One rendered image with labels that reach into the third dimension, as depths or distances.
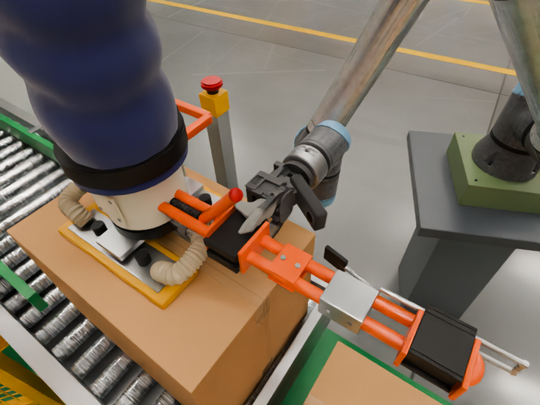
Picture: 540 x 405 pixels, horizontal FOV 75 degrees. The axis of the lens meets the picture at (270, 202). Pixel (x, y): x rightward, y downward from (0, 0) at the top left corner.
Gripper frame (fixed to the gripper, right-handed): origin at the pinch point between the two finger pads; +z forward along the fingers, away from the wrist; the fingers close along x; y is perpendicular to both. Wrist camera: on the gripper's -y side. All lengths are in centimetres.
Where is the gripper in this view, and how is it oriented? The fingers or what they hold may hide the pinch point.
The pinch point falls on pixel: (248, 243)
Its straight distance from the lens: 62.5
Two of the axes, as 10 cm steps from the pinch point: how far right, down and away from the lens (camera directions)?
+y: -8.2, -4.0, 4.0
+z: -5.7, 6.1, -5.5
